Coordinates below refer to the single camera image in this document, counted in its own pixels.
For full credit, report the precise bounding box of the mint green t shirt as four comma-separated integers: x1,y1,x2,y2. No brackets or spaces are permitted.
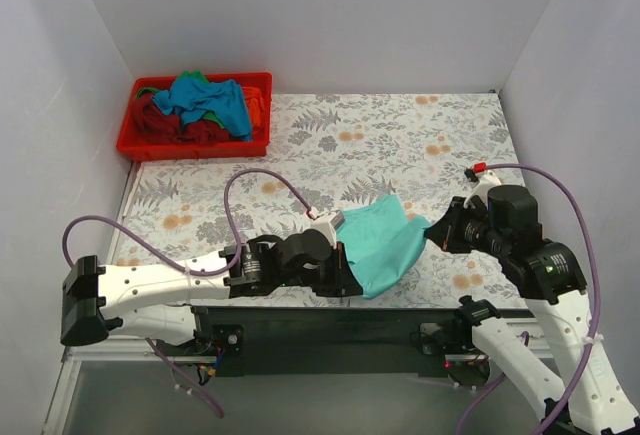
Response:
337,194,431,300

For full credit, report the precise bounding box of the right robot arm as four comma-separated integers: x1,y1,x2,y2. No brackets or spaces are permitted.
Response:
426,185,639,434

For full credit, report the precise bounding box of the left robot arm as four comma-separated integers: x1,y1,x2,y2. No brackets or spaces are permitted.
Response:
60,229,363,355

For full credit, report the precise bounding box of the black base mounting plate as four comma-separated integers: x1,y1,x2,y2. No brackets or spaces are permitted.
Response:
189,305,536,379

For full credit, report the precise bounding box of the floral table mat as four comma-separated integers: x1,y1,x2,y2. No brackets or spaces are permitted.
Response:
107,93,556,309

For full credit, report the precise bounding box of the orange t shirt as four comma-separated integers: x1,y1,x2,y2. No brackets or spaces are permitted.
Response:
242,86,266,140

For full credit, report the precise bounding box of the red plastic bin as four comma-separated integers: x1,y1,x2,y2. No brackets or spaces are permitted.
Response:
116,72,272,162

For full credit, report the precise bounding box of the blue t shirt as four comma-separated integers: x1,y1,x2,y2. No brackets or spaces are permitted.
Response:
151,76,252,141

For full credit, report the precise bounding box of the dark red t shirt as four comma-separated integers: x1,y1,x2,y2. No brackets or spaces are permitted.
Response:
131,93,232,145

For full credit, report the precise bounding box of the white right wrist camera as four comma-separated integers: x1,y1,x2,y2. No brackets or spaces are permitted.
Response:
464,162,503,208

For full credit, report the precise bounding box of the aluminium frame rail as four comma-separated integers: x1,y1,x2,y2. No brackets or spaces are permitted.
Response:
62,332,201,364

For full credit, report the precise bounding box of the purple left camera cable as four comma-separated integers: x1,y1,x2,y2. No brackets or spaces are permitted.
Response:
61,168,314,276

